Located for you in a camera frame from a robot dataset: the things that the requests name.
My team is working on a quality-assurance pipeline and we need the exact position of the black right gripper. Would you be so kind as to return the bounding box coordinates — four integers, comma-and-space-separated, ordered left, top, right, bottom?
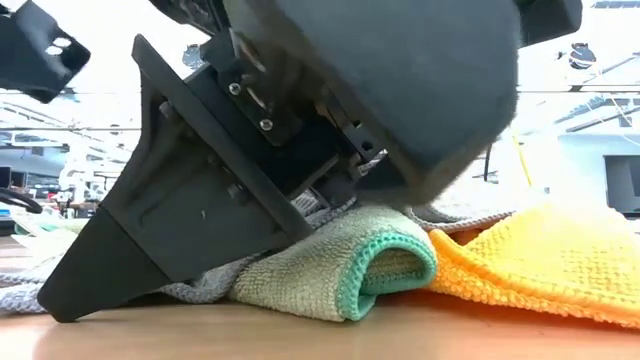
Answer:
37, 0, 521, 324

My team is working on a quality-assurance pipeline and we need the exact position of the sage towel with teal edge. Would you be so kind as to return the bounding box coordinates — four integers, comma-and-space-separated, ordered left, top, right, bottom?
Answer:
229, 203, 439, 324

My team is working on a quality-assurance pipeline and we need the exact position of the grey microfiber towel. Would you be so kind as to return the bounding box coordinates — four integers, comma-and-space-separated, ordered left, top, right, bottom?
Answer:
0, 189, 516, 317

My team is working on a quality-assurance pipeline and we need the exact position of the orange microfiber towel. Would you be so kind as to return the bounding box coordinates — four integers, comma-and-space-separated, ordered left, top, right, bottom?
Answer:
424, 199, 640, 330

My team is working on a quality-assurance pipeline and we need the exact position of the dark grey monitor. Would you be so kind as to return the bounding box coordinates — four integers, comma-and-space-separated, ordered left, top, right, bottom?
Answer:
603, 153, 640, 215

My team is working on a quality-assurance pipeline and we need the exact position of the black cable loop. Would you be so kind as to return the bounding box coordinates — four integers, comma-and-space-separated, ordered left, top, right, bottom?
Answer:
0, 186, 44, 215

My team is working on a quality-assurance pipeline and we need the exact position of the yellow hanging cable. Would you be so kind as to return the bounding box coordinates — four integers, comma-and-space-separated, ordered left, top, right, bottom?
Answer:
510, 130, 532, 187

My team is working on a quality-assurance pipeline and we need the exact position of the black ceiling cable reel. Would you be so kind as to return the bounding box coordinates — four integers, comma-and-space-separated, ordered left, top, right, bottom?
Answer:
568, 42, 597, 70

